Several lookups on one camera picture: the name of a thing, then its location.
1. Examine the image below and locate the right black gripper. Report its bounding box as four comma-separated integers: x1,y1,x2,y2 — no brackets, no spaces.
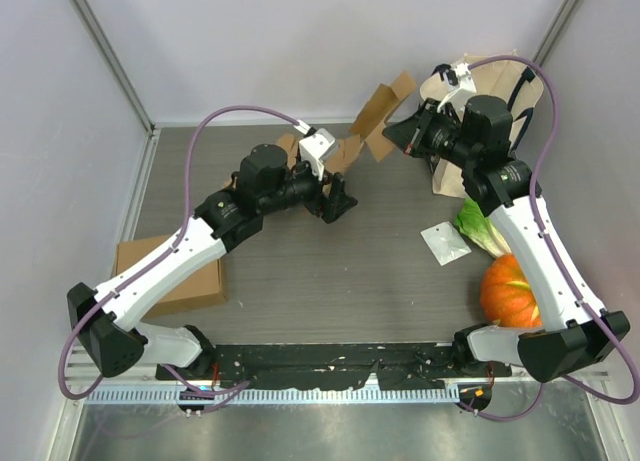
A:
383,98,479,170

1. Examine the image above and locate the brown cardboard sheet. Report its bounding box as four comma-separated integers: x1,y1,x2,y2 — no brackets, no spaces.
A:
227,69,419,187

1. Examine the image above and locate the brown cardboard box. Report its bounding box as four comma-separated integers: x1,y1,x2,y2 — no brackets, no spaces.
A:
104,234,227,326

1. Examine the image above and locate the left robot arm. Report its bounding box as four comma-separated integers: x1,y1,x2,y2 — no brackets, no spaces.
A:
67,133,357,380

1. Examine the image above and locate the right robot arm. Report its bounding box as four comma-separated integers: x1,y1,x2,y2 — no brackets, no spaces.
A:
383,95,630,383

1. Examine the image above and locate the green lettuce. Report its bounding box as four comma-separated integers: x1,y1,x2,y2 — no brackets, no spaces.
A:
454,198,512,258

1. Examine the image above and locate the clear plastic pouch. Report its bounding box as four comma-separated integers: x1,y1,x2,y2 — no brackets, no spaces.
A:
421,221,471,266

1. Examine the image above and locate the beige canvas tote bag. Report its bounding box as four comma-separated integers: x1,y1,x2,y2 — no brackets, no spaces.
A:
419,55,544,198

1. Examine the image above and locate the orange pumpkin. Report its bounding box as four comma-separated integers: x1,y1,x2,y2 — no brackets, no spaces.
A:
480,254,542,328

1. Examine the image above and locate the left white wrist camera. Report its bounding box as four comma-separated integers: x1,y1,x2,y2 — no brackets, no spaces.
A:
298,123,338,181

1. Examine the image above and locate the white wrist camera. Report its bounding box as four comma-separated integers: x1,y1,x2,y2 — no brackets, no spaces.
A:
298,123,338,181
438,62,477,112

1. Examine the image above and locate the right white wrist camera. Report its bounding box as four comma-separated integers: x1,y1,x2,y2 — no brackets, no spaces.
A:
438,62,477,112

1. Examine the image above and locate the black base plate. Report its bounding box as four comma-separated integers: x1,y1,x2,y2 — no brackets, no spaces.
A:
176,343,512,391

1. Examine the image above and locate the slotted cable duct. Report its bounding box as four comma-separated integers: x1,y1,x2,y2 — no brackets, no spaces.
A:
86,383,460,406

